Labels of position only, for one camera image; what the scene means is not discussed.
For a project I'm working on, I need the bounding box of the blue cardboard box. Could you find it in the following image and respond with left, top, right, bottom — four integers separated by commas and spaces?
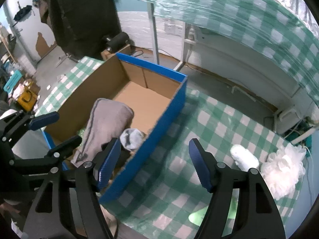
37, 53, 187, 203

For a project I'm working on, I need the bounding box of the green checkered tablecloth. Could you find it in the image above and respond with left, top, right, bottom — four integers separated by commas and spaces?
34, 56, 305, 239

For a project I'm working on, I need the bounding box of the grey sock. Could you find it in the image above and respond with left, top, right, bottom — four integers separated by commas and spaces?
119, 128, 146, 151

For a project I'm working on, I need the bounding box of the white appliance under table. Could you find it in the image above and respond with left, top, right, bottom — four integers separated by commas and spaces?
274, 105, 303, 134

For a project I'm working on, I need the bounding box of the upper green checkered cloth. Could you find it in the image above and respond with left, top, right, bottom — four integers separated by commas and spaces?
140, 0, 318, 102

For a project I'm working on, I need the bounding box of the grey cloth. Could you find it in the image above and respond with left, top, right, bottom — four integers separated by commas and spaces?
71, 98, 134, 167

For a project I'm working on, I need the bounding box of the yellow bag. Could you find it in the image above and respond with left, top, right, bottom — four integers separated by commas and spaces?
17, 87, 38, 112

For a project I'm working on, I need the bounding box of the black speaker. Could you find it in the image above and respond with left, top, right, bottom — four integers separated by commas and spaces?
106, 32, 130, 53

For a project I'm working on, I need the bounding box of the green soft object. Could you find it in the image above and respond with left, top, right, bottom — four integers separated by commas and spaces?
188, 196, 237, 226

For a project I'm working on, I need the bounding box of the white mesh bath pouf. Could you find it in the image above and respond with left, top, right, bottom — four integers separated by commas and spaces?
261, 144, 307, 201

